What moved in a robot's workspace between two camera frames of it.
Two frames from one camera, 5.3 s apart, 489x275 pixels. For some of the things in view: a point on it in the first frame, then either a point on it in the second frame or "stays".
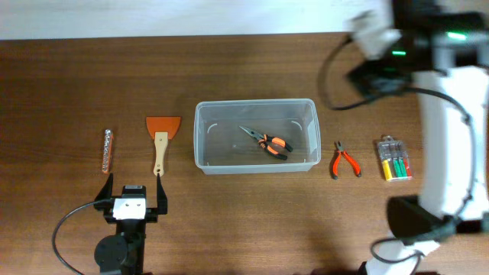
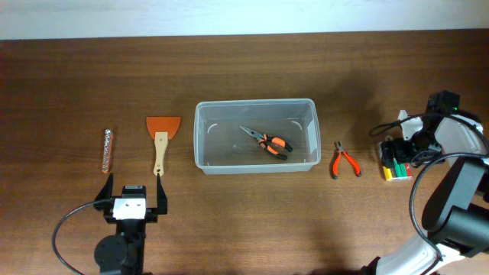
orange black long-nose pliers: (274, 146) stays
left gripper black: (152, 215) stays
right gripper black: (374, 70) -> (399, 155)
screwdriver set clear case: (395, 162) stays
